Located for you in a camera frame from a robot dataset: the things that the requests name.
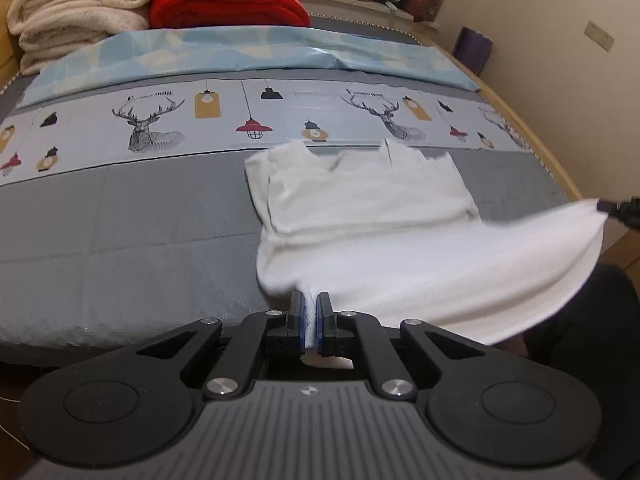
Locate wooden bed frame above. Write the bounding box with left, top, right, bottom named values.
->
left=0, top=0, right=584, bottom=203

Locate wall socket plate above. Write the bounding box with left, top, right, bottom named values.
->
left=584, top=21, right=615, bottom=52

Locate white t-shirt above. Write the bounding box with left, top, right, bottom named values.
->
left=245, top=140, right=606, bottom=344

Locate purple box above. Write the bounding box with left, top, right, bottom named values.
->
left=452, top=26, right=494, bottom=76

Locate grey printed bed sheet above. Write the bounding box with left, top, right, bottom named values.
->
left=0, top=14, right=572, bottom=351

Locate cream folded blanket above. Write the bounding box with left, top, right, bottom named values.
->
left=6, top=0, right=151, bottom=75

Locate red folded blanket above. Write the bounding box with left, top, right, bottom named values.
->
left=149, top=0, right=310, bottom=28

